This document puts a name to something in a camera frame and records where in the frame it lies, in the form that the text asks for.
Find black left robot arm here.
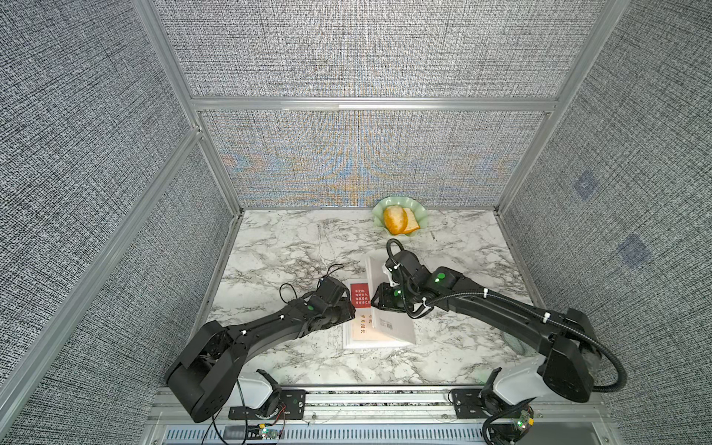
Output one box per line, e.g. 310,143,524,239
165,276,355,423

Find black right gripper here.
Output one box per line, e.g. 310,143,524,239
367,283,422,313

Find white photo album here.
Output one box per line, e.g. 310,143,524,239
342,251,416,350

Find aluminium enclosure frame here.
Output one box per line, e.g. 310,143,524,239
0,0,632,418

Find small bread slice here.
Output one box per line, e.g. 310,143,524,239
402,208,420,235

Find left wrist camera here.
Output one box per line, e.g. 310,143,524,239
316,276,350,306

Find light green wavy bowl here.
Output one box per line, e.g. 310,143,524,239
372,197,429,235

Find green knitted cloth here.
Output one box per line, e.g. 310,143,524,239
501,331,538,357

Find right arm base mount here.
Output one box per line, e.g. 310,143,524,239
447,367,534,445

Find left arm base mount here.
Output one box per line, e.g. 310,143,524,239
225,369,307,422

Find large orange bread roll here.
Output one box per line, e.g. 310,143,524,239
383,205,406,235

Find pink card red characters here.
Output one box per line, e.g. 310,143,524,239
352,308,376,341

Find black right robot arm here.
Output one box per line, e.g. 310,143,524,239
371,266,628,405

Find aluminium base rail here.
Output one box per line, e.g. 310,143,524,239
139,385,624,444

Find small red card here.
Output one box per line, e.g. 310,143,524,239
350,283,371,309

